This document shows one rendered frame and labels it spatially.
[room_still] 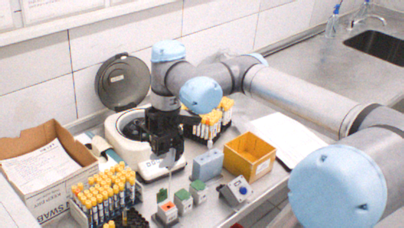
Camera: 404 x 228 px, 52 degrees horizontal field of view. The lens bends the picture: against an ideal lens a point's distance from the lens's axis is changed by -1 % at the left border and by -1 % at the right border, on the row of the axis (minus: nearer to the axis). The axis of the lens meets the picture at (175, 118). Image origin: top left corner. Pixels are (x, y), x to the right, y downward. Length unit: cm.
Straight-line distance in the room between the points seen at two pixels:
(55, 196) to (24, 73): 42
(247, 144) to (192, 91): 77
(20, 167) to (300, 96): 96
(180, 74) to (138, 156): 58
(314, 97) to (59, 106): 101
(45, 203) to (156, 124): 45
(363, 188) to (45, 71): 114
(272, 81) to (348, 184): 34
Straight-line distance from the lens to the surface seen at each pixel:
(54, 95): 151
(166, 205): 123
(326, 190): 55
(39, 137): 148
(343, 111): 72
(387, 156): 58
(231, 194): 131
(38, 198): 123
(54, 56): 145
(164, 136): 98
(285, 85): 80
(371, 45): 298
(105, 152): 142
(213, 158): 136
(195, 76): 82
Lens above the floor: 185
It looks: 35 degrees down
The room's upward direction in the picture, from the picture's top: 3 degrees clockwise
